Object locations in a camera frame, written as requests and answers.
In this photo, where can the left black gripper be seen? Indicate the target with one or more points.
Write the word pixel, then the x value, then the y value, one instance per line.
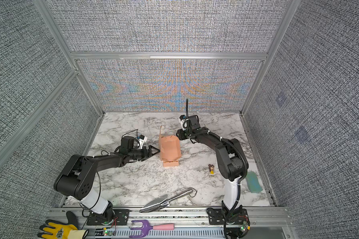
pixel 145 156

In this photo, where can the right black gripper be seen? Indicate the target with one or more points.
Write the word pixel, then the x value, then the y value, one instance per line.
pixel 180 135

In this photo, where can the pink paper box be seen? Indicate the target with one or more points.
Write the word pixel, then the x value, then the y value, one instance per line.
pixel 170 152

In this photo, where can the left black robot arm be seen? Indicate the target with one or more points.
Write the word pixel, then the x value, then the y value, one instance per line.
pixel 77 177

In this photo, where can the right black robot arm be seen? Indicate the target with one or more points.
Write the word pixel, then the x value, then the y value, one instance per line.
pixel 231 162

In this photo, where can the small brown yellow figurine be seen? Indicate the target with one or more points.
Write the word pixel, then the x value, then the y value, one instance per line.
pixel 211 169

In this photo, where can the metal garden trowel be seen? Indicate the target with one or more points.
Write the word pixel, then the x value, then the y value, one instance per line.
pixel 164 201

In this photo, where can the purple pink hand rake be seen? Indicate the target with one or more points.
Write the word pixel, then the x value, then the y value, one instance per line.
pixel 146 227

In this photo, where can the teal sponge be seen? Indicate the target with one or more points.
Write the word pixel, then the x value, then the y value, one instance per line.
pixel 253 182

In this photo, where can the yellow black work glove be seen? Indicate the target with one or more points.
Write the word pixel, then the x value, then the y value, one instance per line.
pixel 53 229

